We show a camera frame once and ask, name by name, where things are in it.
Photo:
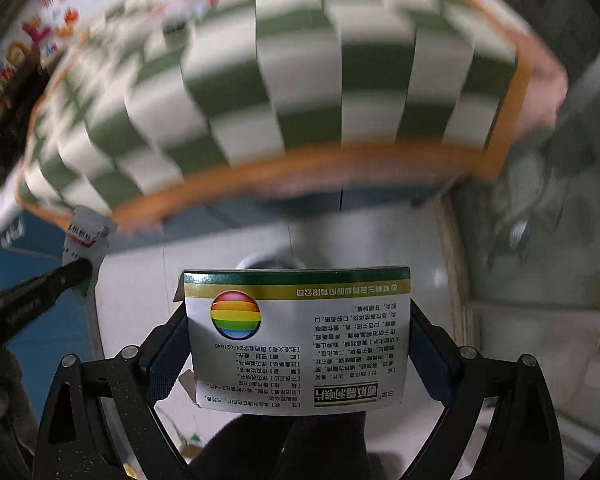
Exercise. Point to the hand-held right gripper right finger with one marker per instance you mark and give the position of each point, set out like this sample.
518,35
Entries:
428,356

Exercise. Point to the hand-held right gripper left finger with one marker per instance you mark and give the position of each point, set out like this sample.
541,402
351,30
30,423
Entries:
172,351

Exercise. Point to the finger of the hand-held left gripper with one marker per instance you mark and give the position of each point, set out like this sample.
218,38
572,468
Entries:
55,277

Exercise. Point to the small white red packet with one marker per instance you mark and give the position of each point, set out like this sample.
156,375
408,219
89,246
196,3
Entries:
86,230

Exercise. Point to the white medicine box rainbow circle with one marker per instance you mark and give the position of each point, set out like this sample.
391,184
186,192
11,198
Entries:
300,340

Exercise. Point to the blue mat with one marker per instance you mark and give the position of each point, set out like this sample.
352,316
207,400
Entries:
35,340

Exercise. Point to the grey chair base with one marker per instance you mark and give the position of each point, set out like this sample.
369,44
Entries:
535,195

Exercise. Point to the green white checkered box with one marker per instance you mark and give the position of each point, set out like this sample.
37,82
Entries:
290,70

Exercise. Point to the colourful wall poster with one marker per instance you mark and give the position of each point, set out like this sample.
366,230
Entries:
25,45

